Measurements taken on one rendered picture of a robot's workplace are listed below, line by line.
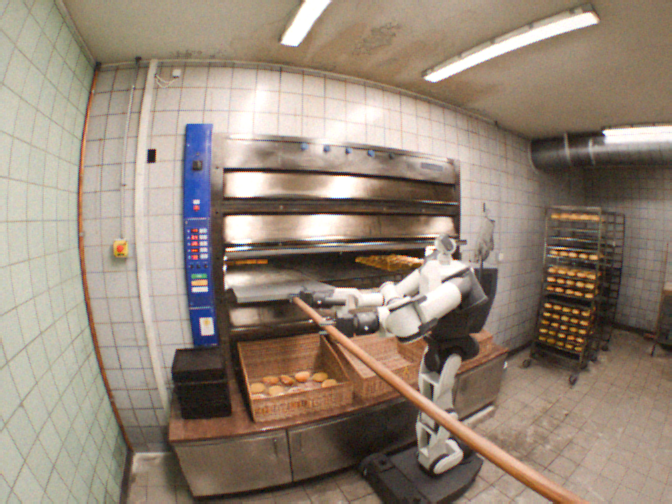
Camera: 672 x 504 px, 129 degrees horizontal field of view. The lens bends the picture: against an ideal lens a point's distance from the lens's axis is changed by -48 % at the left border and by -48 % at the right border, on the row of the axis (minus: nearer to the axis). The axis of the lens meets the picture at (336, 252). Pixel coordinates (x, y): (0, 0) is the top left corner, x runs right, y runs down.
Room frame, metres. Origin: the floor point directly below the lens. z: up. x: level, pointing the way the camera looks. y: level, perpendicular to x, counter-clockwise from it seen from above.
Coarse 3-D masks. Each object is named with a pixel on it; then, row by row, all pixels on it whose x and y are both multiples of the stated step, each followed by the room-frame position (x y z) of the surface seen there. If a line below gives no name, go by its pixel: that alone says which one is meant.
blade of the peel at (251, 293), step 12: (240, 288) 1.70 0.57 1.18; (252, 288) 1.71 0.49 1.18; (264, 288) 1.72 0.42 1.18; (276, 288) 1.72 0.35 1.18; (288, 288) 1.73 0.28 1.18; (312, 288) 1.74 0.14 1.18; (324, 288) 1.74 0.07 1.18; (336, 288) 1.66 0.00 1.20; (240, 300) 1.42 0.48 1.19; (252, 300) 1.44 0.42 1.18; (264, 300) 1.47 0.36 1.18
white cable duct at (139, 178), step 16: (144, 96) 1.43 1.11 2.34; (144, 112) 1.43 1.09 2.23; (144, 128) 1.44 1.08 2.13; (144, 144) 1.44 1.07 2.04; (144, 160) 1.46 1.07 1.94; (144, 256) 1.45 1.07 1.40; (144, 272) 1.44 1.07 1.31; (144, 288) 1.44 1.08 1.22; (144, 304) 1.43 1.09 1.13; (144, 320) 1.43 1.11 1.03; (160, 368) 1.44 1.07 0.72; (160, 384) 1.43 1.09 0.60
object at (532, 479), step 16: (304, 304) 1.30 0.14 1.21; (320, 320) 1.10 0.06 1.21; (336, 336) 0.95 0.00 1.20; (352, 352) 0.84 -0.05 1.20; (384, 368) 0.71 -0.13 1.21; (400, 384) 0.62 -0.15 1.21; (416, 400) 0.56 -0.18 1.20; (432, 416) 0.50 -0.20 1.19; (448, 416) 0.48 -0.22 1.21; (464, 432) 0.42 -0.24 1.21; (480, 448) 0.37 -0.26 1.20; (496, 448) 0.35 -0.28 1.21; (496, 464) 0.33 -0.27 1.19; (512, 464) 0.31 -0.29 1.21; (528, 480) 0.26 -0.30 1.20; (544, 480) 0.24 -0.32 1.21; (544, 496) 0.22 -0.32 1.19; (560, 496) 0.20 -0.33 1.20; (576, 496) 0.18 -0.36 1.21
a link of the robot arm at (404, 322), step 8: (392, 312) 0.87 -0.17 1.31; (400, 312) 0.85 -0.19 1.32; (408, 312) 0.84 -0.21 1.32; (416, 312) 0.86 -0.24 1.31; (384, 320) 0.92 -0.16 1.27; (392, 320) 0.86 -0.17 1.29; (400, 320) 0.84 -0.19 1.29; (408, 320) 0.84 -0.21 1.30; (416, 320) 0.84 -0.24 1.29; (384, 328) 0.92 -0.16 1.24; (392, 328) 0.86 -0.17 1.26; (400, 328) 0.84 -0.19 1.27; (408, 328) 0.83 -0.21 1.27; (416, 328) 0.83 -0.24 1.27; (400, 336) 0.85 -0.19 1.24; (408, 336) 0.83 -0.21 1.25; (416, 336) 0.82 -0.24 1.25
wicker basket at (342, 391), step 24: (312, 336) 1.84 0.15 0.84; (240, 360) 1.57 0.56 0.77; (264, 360) 1.68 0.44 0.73; (288, 360) 1.74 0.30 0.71; (312, 360) 1.80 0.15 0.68; (336, 360) 1.62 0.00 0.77; (312, 384) 1.64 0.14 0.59; (336, 384) 1.41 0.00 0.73; (288, 408) 1.30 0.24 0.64; (312, 408) 1.35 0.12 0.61
